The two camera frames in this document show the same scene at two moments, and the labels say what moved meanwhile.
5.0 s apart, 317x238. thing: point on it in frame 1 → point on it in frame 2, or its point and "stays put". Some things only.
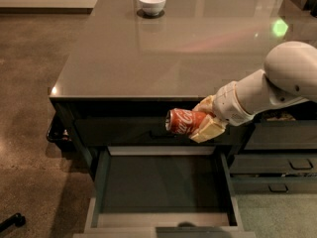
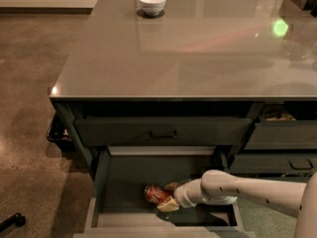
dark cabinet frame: (272, 145) stays put
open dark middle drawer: (162, 191) stays put
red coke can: (179, 121) → (155, 194)
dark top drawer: (154, 132) stays put
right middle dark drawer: (296, 163) stays put
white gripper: (228, 105) → (181, 194)
